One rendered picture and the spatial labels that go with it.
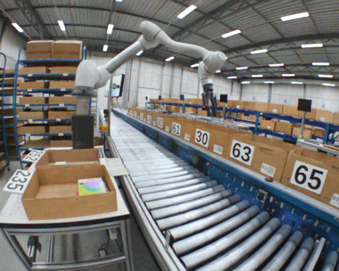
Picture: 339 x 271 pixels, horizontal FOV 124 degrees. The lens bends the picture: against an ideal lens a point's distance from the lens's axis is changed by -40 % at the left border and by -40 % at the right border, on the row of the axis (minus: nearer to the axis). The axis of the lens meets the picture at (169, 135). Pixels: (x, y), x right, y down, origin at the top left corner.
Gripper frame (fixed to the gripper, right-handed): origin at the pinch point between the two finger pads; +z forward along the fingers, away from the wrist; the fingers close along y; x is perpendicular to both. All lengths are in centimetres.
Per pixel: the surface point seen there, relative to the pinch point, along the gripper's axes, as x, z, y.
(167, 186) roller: 0, 45, 39
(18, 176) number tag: 5, 34, 114
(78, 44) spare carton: -101, -124, 110
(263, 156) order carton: 36.6, 33.0, 0.2
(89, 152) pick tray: -37, 22, 81
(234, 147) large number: 17.4, 26.5, 0.5
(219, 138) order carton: 5.2, 19.3, 0.4
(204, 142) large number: -11.1, 20.4, 0.8
